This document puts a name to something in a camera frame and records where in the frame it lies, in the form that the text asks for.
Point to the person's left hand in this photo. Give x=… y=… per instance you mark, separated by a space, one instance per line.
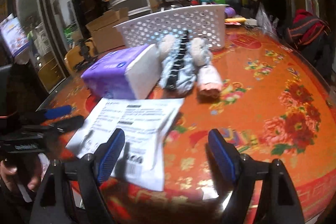
x=9 y=172

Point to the stacked grey storage drawers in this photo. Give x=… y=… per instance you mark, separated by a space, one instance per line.
x=131 y=5

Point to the lit display screen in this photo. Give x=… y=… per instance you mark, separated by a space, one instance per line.
x=13 y=35

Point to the red black striped backpack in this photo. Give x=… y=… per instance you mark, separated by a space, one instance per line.
x=307 y=27

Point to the red floral tablecloth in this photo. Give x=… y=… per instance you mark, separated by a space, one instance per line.
x=262 y=98

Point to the white perforated plastic basket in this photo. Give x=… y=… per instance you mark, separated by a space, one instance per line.
x=170 y=22

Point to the person's left forearm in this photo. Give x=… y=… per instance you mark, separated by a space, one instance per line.
x=13 y=208

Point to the yellow packet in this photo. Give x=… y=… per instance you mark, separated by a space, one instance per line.
x=235 y=21

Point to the purple tissue pack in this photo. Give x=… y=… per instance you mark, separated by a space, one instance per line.
x=110 y=74

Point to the clear printed plastic bag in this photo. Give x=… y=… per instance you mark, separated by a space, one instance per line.
x=141 y=119

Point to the black phone holder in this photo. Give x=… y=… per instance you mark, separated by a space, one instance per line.
x=85 y=52

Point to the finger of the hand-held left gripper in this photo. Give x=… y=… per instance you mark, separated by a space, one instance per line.
x=69 y=123
x=59 y=111

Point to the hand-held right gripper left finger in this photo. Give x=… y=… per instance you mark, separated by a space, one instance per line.
x=112 y=154

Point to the open cardboard box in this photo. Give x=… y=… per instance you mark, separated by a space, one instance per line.
x=105 y=32

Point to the glass door cabinet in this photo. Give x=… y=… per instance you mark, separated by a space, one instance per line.
x=52 y=16

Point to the blue grey plush toy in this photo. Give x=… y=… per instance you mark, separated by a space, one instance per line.
x=183 y=74

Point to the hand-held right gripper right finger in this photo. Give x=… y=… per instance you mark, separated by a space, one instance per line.
x=223 y=158

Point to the yellow chair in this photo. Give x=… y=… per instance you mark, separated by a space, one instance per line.
x=72 y=60

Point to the pink sock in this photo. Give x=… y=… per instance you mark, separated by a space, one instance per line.
x=210 y=79

